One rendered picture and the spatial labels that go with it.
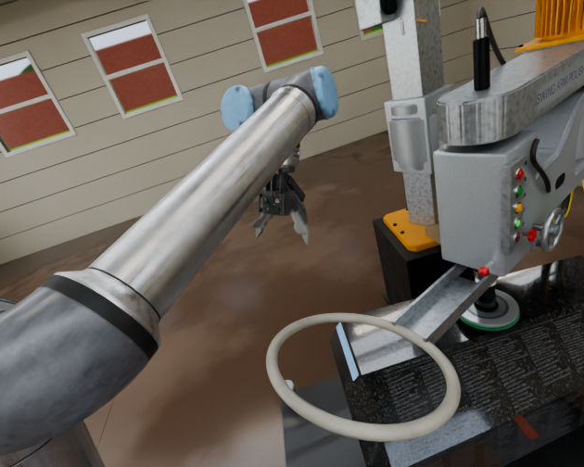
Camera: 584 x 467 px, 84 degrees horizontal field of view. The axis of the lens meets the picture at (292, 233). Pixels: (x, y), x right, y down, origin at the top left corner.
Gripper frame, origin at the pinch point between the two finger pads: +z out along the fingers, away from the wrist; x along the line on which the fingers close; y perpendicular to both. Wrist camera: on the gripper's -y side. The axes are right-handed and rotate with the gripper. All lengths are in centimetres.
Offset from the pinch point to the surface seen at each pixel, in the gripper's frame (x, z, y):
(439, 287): 41, 21, -42
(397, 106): 10, -49, -114
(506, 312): 66, 32, -59
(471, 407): 58, 63, -41
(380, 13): 1, -87, -96
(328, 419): 22.7, 28.3, 23.2
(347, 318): 14.7, 29.1, -20.5
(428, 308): 39, 26, -34
